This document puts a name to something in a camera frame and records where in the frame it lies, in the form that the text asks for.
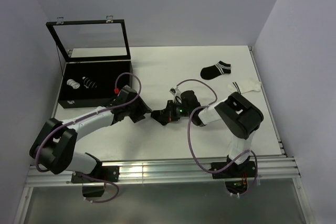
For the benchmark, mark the white sock black thin stripes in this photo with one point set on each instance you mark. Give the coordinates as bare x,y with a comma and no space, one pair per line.
73,84

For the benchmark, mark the black sock with purple stripes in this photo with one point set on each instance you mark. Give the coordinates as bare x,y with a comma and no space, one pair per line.
162,116

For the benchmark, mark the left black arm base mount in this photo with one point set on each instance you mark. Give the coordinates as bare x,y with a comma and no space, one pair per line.
94,184

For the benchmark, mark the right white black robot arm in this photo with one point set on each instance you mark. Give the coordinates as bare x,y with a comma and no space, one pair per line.
240,116

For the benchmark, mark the black glass-panel case lid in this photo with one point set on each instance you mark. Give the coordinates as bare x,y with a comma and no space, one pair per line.
91,40

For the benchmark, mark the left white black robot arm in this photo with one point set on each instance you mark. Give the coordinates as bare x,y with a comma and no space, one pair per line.
54,148

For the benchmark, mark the black display case base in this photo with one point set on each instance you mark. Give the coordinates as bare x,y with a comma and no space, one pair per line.
104,73

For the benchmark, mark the black white-striped sock white toe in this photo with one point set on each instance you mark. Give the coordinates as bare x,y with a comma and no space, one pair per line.
88,83

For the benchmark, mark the aluminium front frame rail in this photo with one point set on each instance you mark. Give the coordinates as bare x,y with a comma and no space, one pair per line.
167,171

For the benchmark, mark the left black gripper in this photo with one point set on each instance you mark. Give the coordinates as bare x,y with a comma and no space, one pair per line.
142,108

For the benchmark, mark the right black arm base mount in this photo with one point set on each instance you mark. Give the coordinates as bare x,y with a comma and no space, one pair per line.
239,179

